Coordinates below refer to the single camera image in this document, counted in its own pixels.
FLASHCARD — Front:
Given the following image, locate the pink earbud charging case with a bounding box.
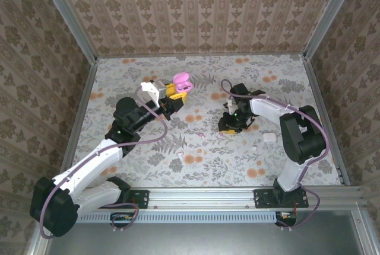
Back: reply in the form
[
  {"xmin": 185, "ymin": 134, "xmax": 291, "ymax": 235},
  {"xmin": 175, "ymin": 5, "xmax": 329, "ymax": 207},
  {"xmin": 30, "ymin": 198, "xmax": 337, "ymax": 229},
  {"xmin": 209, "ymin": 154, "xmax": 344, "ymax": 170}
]
[{"xmin": 173, "ymin": 72, "xmax": 194, "ymax": 93}]

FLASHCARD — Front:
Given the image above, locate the floral patterned table mat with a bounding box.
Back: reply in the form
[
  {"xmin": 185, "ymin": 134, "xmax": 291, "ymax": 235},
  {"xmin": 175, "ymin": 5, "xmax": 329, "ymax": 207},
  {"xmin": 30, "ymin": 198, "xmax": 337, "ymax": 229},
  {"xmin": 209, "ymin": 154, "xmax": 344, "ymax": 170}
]
[{"xmin": 64, "ymin": 55, "xmax": 342, "ymax": 187}]

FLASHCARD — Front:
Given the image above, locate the grey metal panel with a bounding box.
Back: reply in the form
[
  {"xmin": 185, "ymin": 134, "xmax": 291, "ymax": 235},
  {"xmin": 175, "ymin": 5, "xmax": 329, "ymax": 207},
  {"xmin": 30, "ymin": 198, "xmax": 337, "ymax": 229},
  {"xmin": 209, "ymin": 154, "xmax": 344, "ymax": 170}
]
[{"xmin": 44, "ymin": 210, "xmax": 368, "ymax": 255}]

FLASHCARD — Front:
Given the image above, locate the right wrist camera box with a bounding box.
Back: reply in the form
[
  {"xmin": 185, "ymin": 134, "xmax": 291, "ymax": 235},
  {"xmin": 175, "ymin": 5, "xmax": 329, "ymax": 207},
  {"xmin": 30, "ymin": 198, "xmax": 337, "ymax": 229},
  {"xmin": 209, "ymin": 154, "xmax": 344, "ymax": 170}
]
[{"xmin": 223, "ymin": 97, "xmax": 236, "ymax": 112}]

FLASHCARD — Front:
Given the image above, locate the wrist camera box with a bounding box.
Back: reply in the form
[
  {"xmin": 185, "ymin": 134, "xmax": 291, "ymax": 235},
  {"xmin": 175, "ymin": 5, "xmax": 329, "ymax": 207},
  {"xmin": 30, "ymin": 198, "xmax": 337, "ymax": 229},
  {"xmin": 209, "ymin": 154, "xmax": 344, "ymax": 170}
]
[
  {"xmin": 140, "ymin": 79, "xmax": 167, "ymax": 106},
  {"xmin": 223, "ymin": 97, "xmax": 236, "ymax": 112}
]

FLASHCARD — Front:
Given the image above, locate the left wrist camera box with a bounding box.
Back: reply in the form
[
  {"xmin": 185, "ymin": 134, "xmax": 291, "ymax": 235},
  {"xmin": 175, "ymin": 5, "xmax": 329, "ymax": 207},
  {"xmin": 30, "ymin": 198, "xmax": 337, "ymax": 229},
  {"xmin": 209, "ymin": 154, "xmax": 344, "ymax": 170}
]
[{"xmin": 140, "ymin": 79, "xmax": 167, "ymax": 106}]

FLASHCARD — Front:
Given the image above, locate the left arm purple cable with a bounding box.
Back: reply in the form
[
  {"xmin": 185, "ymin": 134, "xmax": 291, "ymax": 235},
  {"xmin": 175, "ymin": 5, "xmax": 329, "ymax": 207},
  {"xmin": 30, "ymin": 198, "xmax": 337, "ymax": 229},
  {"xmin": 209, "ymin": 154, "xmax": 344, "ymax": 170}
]
[{"xmin": 38, "ymin": 85, "xmax": 169, "ymax": 240}]

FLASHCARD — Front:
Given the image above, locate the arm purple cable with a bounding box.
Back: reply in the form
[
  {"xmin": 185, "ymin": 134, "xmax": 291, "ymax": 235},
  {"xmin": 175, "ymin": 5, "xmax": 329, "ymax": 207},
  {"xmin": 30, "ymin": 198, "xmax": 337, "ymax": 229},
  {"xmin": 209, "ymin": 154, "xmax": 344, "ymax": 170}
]
[
  {"xmin": 220, "ymin": 79, "xmax": 331, "ymax": 230},
  {"xmin": 38, "ymin": 85, "xmax": 169, "ymax": 240}
]

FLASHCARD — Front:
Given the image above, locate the aluminium table side rail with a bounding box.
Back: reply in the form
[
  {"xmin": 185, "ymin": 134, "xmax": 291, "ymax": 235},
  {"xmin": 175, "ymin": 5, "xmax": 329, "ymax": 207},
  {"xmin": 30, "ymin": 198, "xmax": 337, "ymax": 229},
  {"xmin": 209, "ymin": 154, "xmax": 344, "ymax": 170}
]
[
  {"xmin": 56, "ymin": 59, "xmax": 99, "ymax": 187},
  {"xmin": 302, "ymin": 56, "xmax": 351, "ymax": 186}
]

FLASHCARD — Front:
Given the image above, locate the aluminium mounting rail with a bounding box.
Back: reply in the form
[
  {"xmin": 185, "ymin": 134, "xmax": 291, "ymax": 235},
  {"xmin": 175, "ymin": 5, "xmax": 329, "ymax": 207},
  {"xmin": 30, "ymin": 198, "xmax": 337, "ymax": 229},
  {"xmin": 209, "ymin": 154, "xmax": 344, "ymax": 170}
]
[{"xmin": 44, "ymin": 186, "xmax": 366, "ymax": 210}]

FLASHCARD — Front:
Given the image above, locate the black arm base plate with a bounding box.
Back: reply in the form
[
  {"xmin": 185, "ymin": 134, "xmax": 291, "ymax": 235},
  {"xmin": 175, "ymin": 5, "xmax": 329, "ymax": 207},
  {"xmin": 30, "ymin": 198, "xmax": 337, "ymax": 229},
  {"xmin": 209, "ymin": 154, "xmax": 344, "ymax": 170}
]
[
  {"xmin": 254, "ymin": 189, "xmax": 309, "ymax": 209},
  {"xmin": 96, "ymin": 189, "xmax": 149, "ymax": 209}
]

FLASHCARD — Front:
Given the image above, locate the grey slotted cable duct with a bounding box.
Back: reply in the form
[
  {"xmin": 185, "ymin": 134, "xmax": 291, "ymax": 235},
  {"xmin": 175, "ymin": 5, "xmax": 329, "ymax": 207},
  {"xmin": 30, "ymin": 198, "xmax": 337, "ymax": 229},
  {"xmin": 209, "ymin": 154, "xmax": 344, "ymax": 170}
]
[{"xmin": 77, "ymin": 211, "xmax": 278, "ymax": 224}]

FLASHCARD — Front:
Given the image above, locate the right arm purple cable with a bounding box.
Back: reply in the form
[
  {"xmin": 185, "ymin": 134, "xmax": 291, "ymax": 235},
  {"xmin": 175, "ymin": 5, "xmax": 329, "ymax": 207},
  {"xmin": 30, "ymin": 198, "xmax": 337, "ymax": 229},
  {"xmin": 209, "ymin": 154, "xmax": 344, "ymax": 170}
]
[{"xmin": 220, "ymin": 79, "xmax": 331, "ymax": 230}]

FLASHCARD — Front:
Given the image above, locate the aluminium frame post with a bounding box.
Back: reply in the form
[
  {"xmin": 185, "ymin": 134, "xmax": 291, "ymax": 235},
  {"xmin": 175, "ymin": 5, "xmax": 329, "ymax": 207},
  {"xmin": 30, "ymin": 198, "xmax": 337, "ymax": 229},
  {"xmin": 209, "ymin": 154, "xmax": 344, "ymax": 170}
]
[
  {"xmin": 34, "ymin": 0, "xmax": 99, "ymax": 63},
  {"xmin": 302, "ymin": 0, "xmax": 362, "ymax": 60}
]

